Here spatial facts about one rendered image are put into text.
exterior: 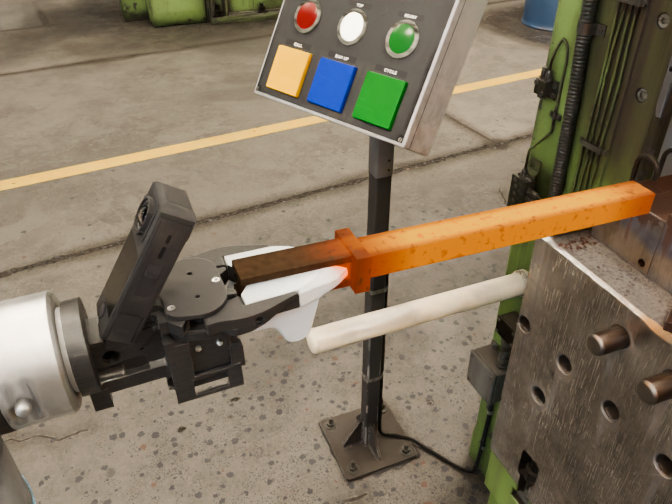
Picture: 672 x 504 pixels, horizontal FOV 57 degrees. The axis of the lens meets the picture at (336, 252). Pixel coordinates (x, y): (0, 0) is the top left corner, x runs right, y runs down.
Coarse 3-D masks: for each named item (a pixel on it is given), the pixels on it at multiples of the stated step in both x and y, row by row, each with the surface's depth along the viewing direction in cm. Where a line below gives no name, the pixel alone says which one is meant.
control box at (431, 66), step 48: (288, 0) 107; (336, 0) 101; (384, 0) 95; (432, 0) 90; (480, 0) 92; (336, 48) 100; (384, 48) 95; (432, 48) 90; (288, 96) 106; (432, 96) 92; (432, 144) 98
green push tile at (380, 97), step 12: (372, 72) 95; (372, 84) 95; (384, 84) 94; (396, 84) 92; (360, 96) 96; (372, 96) 95; (384, 96) 94; (396, 96) 92; (360, 108) 96; (372, 108) 95; (384, 108) 93; (396, 108) 92; (372, 120) 95; (384, 120) 93
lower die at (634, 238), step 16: (656, 192) 77; (656, 208) 72; (608, 224) 78; (624, 224) 75; (640, 224) 73; (656, 224) 71; (608, 240) 78; (624, 240) 76; (640, 240) 73; (656, 240) 71; (624, 256) 76; (640, 256) 74; (656, 256) 72; (656, 272) 72
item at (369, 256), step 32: (576, 192) 59; (608, 192) 59; (640, 192) 59; (448, 224) 54; (480, 224) 54; (512, 224) 54; (544, 224) 55; (576, 224) 57; (256, 256) 48; (288, 256) 48; (320, 256) 48; (352, 256) 49; (384, 256) 50; (416, 256) 51; (448, 256) 53; (352, 288) 50
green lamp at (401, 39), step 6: (402, 24) 93; (396, 30) 93; (402, 30) 93; (408, 30) 92; (390, 36) 94; (396, 36) 93; (402, 36) 93; (408, 36) 92; (414, 36) 92; (390, 42) 94; (396, 42) 93; (402, 42) 92; (408, 42) 92; (390, 48) 94; (396, 48) 93; (402, 48) 92; (408, 48) 92
